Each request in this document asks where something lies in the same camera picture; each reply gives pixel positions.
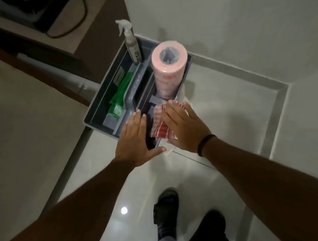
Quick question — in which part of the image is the person's right hand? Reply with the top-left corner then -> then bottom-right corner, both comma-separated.
160,100 -> 213,156

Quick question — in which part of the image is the person's left hand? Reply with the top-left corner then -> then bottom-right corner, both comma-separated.
114,110 -> 167,167

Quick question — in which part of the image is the person's right forearm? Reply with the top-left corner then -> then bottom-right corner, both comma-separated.
201,137 -> 318,241

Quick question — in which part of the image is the person's left forearm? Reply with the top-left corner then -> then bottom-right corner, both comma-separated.
10,158 -> 136,241

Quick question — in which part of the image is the white cloth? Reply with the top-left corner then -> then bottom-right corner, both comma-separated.
159,94 -> 192,157

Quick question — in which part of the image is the red striped cloth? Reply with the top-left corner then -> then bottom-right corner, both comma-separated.
150,100 -> 190,139

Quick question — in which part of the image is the green cleaning cloth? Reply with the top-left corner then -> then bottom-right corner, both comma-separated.
107,72 -> 136,118

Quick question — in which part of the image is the black wristband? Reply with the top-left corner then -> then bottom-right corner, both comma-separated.
197,134 -> 217,157

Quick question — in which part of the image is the grey plastic cleaning caddy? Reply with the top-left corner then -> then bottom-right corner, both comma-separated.
83,35 -> 192,152

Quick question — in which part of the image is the pink cleaning cloth roll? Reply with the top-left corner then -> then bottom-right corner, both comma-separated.
151,41 -> 187,100

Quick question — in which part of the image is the black sandal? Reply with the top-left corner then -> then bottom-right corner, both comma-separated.
190,210 -> 229,241
153,188 -> 180,240

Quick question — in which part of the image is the white trigger spray bottle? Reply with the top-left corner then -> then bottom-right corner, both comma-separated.
115,19 -> 143,65

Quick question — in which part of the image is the white long bar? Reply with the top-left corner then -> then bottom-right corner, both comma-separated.
16,52 -> 101,95

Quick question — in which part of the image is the brown wooden desk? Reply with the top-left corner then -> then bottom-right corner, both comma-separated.
0,0 -> 133,108

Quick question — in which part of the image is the black device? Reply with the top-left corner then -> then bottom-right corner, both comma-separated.
0,0 -> 86,33

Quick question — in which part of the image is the black cable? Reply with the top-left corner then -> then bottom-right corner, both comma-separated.
45,0 -> 89,39

